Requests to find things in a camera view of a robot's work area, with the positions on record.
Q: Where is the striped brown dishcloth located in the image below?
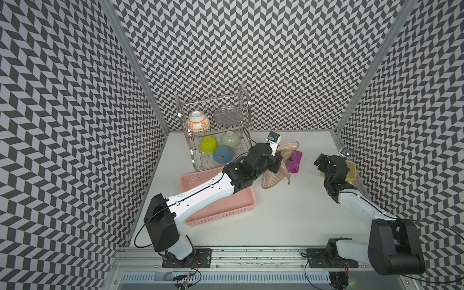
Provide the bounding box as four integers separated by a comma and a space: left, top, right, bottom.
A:
262, 141, 300, 190

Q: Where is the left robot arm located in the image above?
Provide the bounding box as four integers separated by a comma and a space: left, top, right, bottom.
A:
142, 140, 282, 263

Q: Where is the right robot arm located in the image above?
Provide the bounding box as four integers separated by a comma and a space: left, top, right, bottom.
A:
314, 153, 425, 276

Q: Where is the yellow plastic tray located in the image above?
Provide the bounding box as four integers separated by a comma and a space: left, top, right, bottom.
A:
317, 155, 356, 184

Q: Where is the purple snack bag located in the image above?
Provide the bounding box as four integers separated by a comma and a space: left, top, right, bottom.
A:
285, 151, 303, 174

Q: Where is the pale green bowl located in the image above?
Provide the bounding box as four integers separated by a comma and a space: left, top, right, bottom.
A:
221, 131, 240, 149

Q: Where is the blue bowl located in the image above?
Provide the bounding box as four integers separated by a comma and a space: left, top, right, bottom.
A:
213, 146, 233, 164

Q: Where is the pink plastic basket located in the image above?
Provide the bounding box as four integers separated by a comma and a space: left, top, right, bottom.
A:
180, 167, 257, 227

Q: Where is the grey patterned plate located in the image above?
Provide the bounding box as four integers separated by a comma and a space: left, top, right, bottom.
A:
213, 106, 243, 128

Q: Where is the metal dish rack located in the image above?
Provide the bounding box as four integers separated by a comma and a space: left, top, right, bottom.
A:
175, 85, 253, 172

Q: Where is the lime green bowl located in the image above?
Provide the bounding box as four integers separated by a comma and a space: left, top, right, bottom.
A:
200, 135, 219, 153

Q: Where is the white orange patterned bowl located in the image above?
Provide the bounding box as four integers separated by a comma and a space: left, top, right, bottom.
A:
187, 111, 210, 132

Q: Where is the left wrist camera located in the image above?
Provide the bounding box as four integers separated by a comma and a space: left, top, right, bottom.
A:
267, 131, 281, 156

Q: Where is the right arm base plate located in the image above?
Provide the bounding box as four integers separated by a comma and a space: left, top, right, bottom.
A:
306, 248, 359, 269

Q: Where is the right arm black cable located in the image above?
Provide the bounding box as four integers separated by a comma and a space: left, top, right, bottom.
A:
409, 217, 464, 285

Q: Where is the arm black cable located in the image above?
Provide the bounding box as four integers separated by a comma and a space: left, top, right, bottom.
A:
133, 206, 164, 250
409, 217, 464, 285

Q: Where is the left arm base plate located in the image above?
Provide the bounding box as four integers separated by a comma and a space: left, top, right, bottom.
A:
162, 248, 213, 269

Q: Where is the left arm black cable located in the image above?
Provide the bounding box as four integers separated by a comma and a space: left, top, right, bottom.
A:
133, 206, 164, 250

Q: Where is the aluminium front rail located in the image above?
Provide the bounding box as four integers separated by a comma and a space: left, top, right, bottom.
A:
108, 246, 418, 273

